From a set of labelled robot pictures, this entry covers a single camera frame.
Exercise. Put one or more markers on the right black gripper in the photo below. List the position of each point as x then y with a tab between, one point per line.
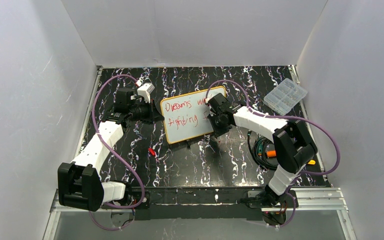
216	120

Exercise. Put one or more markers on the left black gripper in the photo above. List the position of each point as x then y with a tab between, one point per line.
148	111

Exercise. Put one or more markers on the yellow framed whiteboard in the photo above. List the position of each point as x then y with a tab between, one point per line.
185	116

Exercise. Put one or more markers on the red marker cap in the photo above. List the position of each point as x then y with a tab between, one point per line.
151	151

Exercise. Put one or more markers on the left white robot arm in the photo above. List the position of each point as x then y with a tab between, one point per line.
79	183

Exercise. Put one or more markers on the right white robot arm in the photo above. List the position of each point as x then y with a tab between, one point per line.
292	141

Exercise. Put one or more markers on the orange green sensor plug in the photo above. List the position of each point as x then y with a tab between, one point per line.
265	148

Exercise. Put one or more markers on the clear plastic compartment box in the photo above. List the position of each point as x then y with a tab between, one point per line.
284	96

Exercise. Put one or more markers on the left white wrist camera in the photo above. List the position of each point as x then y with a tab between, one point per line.
145	91

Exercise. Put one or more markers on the yellow cable connector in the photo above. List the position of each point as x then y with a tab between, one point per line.
311	162

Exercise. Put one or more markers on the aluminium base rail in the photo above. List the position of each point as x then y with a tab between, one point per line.
214	213

